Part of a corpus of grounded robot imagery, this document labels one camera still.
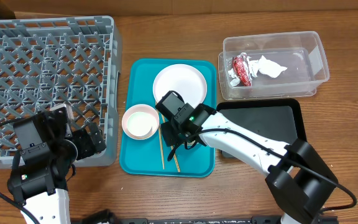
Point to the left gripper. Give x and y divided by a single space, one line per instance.
89 149

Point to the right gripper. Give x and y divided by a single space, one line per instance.
169 134

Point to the small pink bowl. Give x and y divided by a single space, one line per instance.
140 108

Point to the red snack wrapper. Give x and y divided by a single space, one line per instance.
241 68

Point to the white napkin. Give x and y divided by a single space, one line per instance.
262 65

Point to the white paper cup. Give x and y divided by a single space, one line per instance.
140 125

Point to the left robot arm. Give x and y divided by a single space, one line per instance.
44 164

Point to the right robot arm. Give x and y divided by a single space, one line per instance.
301 183

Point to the grey dishwasher rack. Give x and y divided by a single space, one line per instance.
47 62

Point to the black waste tray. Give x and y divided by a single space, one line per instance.
278 119

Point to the teal plastic tray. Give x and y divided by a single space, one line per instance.
142 157

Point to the large pink plate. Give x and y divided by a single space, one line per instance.
184 79

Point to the clear plastic bin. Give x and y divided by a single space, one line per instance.
301 52

